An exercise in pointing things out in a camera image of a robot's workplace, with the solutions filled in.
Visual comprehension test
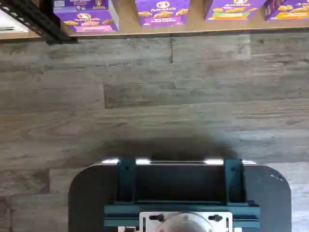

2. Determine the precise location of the purple box pink patch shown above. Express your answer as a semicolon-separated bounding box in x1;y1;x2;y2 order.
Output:
53;0;120;33

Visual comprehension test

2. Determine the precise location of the wooden shelf board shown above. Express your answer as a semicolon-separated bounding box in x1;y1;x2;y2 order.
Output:
0;30;48;41
55;0;309;38

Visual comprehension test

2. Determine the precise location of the purple box violet label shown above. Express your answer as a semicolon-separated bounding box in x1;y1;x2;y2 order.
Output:
135;0;192;28

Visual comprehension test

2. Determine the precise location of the purple box green orange label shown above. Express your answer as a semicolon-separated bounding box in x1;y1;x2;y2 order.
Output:
205;0;267;22

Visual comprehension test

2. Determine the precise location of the purple box yellow label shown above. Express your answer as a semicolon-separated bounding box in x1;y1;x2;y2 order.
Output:
263;0;309;22

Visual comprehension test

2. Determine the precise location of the white carton box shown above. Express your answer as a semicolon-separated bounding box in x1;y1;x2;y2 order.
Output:
0;9;29;33

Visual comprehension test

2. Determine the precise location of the white mounting plate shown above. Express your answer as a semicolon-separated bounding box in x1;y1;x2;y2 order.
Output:
139;211;234;232

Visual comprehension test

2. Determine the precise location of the teal metal base frame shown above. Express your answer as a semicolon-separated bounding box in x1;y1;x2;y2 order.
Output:
103;158;261;232

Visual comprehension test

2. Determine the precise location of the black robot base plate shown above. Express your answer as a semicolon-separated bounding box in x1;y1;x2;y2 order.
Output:
68;160;292;232

